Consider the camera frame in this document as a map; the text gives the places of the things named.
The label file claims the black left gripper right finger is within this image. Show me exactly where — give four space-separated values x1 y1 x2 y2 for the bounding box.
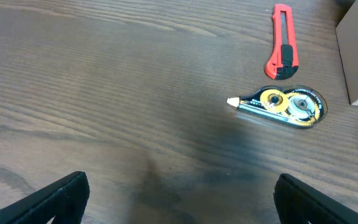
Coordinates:
273 174 358 224

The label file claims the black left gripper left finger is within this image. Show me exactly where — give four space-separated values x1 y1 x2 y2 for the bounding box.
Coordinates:
0 171 90 224

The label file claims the red utility knife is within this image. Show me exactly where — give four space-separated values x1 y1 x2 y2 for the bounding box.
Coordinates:
265 4 299 80

